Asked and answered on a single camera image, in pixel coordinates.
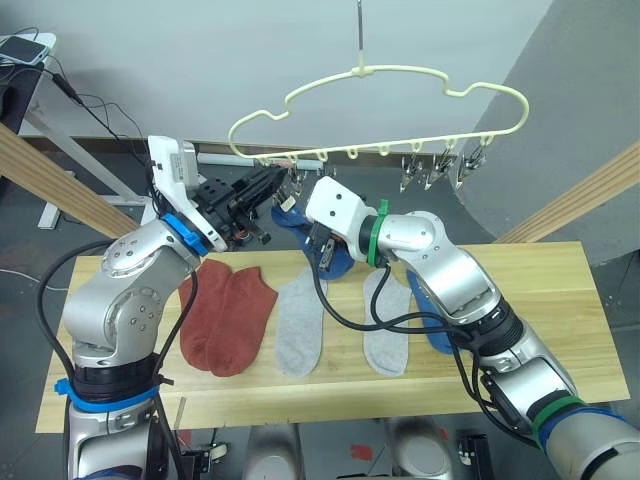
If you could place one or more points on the smartphone with light case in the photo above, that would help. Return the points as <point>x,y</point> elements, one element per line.
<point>20,49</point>

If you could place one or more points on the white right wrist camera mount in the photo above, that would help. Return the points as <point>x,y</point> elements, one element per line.
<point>335,205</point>

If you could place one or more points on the blue ankle sock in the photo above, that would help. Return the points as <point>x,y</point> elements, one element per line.
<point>439,341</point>
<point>339,266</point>

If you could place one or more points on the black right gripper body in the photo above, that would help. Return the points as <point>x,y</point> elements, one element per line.
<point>320,242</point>

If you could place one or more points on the metal hanger clip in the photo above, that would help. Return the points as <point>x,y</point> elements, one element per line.
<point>409,172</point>
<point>436,170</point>
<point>470,164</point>
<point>296,181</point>
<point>327,171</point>

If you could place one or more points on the red floor tape piece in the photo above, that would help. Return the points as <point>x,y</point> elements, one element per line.
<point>361,452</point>

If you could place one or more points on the light wooden beam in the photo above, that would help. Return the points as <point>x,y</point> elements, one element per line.
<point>575,195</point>
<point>55,180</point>

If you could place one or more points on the grey rounded shape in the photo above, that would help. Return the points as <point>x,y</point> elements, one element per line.
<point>272,452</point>
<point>422,450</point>

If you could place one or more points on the metal hanger hook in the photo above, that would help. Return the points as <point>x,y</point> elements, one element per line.
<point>360,30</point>

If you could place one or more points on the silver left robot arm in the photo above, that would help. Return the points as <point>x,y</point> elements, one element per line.
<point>125,300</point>

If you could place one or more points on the cream plastic clip hanger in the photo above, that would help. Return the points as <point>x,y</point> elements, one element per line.
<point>365,71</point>

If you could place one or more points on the white side desk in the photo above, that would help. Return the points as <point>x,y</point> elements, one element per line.
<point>75,150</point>

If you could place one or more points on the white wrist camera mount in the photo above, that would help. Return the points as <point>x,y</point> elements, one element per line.
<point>170,170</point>
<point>335,205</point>

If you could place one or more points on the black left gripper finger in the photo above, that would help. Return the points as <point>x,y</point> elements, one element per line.
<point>265,179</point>
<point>260,196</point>

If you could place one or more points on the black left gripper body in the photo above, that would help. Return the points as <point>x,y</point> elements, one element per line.
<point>216,196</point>

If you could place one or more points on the grey ankle sock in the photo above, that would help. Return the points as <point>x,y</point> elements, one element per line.
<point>300,330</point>
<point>386,345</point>

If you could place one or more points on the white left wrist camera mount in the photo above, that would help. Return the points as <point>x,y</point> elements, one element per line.
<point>170,170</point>

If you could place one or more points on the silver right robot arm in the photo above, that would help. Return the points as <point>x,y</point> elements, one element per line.
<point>450,265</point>

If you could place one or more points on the red ankle sock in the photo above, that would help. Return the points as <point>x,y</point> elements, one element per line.
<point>245,320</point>
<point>197,325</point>

